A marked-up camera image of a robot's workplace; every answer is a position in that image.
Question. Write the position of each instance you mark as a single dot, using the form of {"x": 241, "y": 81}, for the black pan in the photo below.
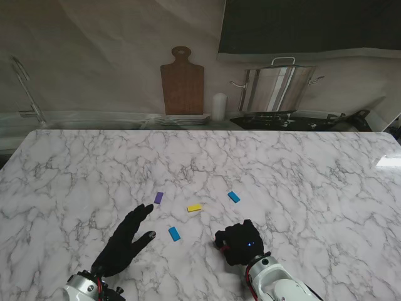
{"x": 354, "y": 122}

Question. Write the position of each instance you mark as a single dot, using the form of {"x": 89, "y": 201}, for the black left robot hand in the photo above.
{"x": 120, "y": 247}

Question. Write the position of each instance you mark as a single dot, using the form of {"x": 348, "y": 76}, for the chrome faucet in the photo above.
{"x": 34, "y": 108}

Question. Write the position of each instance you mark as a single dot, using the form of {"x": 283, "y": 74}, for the black gas stove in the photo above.
{"x": 266, "y": 120}

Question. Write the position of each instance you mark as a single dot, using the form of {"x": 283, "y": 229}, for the white candle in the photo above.
{"x": 219, "y": 106}

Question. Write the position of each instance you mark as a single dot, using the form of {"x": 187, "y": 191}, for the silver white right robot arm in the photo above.
{"x": 272, "y": 276}

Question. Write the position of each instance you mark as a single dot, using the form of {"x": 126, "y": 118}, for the blue domino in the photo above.
{"x": 233, "y": 197}
{"x": 174, "y": 234}

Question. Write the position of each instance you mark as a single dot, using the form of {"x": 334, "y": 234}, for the steel sink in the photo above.
{"x": 94, "y": 124}

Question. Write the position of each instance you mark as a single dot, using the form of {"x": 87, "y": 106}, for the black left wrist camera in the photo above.
{"x": 114, "y": 294}

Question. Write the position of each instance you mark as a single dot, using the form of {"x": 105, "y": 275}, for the yellow domino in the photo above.
{"x": 193, "y": 208}

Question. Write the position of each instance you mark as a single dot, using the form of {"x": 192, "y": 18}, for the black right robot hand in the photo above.
{"x": 244, "y": 244}

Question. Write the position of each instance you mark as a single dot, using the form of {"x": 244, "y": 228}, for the brown wooden cutting board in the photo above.
{"x": 183, "y": 87}

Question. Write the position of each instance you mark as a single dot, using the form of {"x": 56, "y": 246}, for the purple domino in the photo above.
{"x": 158, "y": 197}

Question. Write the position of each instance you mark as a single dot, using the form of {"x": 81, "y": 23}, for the dark range hood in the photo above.
{"x": 313, "y": 25}

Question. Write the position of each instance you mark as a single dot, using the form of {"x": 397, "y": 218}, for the stack of white plates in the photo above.
{"x": 183, "y": 119}

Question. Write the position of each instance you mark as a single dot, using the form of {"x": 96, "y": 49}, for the large steel stock pot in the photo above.
{"x": 275, "y": 91}

